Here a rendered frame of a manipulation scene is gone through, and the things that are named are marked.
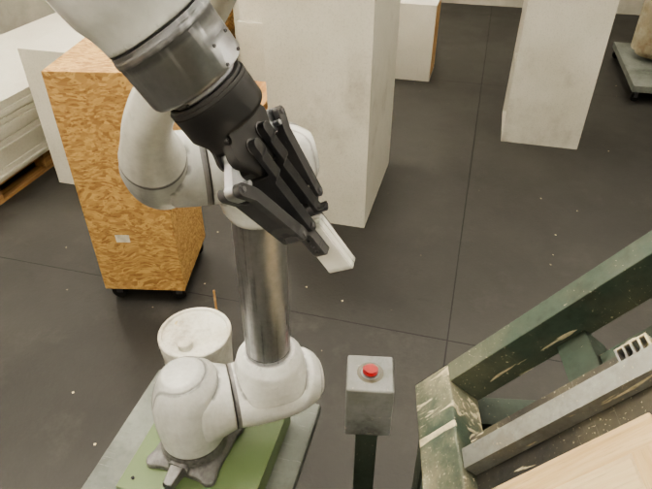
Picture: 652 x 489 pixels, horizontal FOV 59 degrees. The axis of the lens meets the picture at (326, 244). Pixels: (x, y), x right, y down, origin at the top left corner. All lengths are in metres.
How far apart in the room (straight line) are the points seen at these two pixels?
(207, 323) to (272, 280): 1.39
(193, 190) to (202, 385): 0.51
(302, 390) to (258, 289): 0.32
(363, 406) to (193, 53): 1.17
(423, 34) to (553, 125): 1.69
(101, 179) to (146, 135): 2.06
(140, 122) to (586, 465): 0.98
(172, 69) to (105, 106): 2.18
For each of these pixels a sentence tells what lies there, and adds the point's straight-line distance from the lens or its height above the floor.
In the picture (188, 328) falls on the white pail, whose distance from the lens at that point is 2.48.
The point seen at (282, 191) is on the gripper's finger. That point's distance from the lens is 0.53.
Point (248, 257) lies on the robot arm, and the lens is 1.07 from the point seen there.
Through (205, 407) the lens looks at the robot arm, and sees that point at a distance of 1.32.
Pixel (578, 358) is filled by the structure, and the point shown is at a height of 1.09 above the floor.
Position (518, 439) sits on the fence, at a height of 1.02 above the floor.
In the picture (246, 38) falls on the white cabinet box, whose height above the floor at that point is 0.59.
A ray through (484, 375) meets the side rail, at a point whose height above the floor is 0.94.
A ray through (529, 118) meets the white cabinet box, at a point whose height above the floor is 0.21.
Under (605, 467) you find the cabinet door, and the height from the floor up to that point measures 1.12.
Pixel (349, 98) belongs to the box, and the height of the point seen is 0.85.
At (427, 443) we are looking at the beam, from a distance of 1.49.
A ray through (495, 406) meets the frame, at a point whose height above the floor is 0.79.
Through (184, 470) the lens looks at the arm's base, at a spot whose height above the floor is 0.85.
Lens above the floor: 2.05
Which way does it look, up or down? 36 degrees down
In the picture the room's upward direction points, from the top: straight up
